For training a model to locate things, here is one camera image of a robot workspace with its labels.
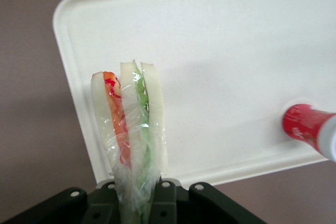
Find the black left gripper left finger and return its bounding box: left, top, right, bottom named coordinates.
left=81, top=179, right=124, bottom=224

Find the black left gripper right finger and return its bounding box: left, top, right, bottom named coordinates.
left=149, top=178, right=190, bottom=224

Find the triangle sandwich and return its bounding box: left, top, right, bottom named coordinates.
left=91, top=59, right=169, bottom=224

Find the beige plastic tray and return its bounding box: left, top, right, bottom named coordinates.
left=52, top=0, right=336, bottom=187

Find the red bottle with white cap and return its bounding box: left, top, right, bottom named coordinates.
left=281, top=103, right=336, bottom=163

